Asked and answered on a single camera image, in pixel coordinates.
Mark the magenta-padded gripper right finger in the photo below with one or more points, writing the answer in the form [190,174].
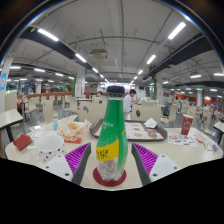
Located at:
[159,166]

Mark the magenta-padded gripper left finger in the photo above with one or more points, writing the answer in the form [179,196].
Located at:
[63,166]

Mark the green drink bottle yellow label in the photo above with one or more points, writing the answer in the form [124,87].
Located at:
[111,133]

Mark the white black-dotted mug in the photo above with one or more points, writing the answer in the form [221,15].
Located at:
[50,146]

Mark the flat red paper packet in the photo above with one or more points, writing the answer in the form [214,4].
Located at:
[72,140]

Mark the printed paper flyer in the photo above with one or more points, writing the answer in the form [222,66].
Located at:
[181,139]

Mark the grey food tray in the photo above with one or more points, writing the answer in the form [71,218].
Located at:
[146,130]

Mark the white printed paper sheet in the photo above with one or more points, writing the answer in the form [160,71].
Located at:
[41,133]

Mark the crumpled food wrapper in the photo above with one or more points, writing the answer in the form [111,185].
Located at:
[71,126]

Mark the small teal bottle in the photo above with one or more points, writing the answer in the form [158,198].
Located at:
[55,124]

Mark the white crumpled napkin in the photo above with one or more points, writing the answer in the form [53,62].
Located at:
[150,123]

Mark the red pouch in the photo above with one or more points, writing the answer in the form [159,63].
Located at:
[22,141]

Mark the red paper cup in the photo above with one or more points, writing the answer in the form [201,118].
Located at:
[187,125]

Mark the clear plastic wrapper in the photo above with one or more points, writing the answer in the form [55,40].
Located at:
[210,145]

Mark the beige cafeteria chairs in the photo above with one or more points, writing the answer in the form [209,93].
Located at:
[88,111]

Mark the person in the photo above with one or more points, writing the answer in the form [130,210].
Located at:
[128,102]

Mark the white cafeteria table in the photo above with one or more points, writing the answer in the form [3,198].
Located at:
[219,126]
[9,116]

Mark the blue square sign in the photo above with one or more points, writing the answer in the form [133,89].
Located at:
[3,81]

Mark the ceiling air conditioner unit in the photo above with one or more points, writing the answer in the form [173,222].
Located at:
[99,54]

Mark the ceiling tube lights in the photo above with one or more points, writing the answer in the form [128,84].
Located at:
[48,34]

